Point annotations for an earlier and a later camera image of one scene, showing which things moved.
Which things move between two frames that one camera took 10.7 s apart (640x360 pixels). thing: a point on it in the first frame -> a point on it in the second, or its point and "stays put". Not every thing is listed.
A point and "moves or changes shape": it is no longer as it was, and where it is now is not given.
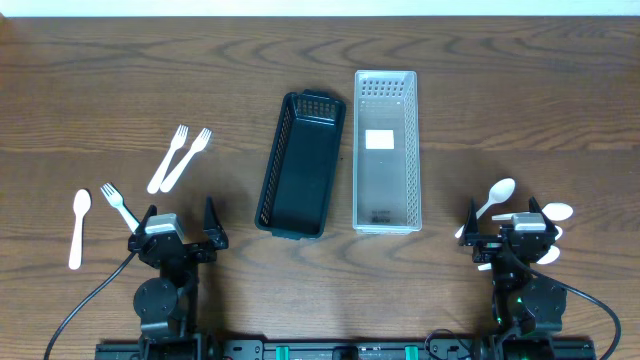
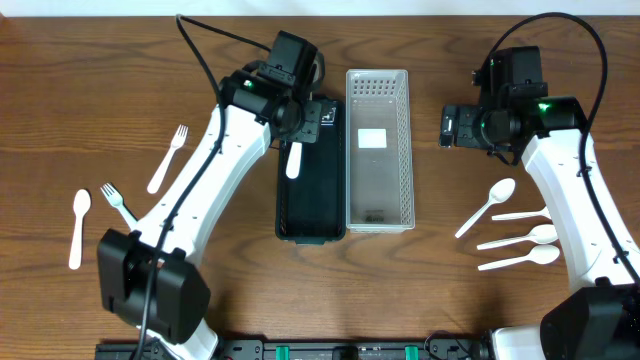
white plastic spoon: x=81 y=205 stays put
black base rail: x=346 y=349 stays put
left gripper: x=187 y=248 -> x=310 y=122
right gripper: x=491 y=248 -> x=467 y=131
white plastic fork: x=182 y=166 moves or changes shape
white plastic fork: x=115 y=199 stays put
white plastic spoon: x=501 y=191 stays put
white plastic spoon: x=552 y=255 stays put
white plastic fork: x=164 y=164 stays put
